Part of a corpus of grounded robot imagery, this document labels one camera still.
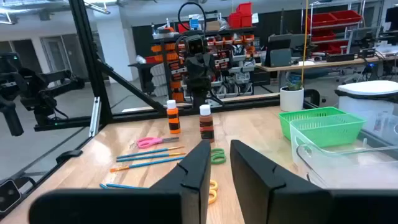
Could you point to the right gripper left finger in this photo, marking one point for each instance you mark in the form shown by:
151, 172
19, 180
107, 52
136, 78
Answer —
161, 205

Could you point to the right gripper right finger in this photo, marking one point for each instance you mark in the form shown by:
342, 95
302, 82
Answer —
280, 199

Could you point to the brown paint bottle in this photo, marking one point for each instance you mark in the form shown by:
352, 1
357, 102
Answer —
206, 124

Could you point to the orange paint bottle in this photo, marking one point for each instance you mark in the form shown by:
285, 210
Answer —
173, 119

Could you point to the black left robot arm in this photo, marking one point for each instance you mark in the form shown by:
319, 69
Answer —
201, 97

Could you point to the black background robot arm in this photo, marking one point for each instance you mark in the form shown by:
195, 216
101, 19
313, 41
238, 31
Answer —
34, 90

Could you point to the shelf rack with orange bins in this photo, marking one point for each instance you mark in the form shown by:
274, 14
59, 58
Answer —
224, 56

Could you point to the brown cardboard box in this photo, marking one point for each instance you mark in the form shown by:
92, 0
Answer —
213, 26

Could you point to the blue white box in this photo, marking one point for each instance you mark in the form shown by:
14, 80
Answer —
194, 22

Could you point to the frosted clear plastic bin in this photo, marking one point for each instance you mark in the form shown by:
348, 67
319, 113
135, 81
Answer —
298, 140

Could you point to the red plastic storage bin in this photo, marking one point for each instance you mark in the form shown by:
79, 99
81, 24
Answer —
246, 21
245, 8
234, 20

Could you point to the tall transparent plastic bin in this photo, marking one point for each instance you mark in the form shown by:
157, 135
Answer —
348, 169

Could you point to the dark grey monitor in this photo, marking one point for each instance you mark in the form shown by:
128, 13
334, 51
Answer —
278, 53

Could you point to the green plastic basket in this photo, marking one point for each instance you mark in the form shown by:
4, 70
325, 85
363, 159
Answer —
311, 116

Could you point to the white plant pot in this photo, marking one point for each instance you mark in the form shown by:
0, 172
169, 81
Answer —
291, 99

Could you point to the small dark green plant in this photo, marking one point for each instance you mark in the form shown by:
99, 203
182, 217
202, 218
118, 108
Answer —
294, 85

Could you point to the black table clamp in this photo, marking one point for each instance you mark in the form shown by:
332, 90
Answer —
69, 156

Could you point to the wooden background desk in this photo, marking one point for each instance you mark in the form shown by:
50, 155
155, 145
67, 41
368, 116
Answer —
311, 65

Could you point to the wide red plastic bin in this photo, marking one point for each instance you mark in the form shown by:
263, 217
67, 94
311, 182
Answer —
346, 16
323, 19

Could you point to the white trash can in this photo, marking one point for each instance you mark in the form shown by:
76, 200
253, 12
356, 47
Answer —
367, 88

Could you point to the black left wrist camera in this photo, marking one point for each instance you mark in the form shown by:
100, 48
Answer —
197, 45

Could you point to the black metal table frame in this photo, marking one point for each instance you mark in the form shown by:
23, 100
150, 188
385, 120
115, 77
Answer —
90, 62

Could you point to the silver metal bracket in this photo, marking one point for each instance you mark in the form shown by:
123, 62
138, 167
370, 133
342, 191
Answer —
94, 116

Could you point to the black square camera box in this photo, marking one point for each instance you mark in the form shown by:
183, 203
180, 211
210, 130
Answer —
9, 196

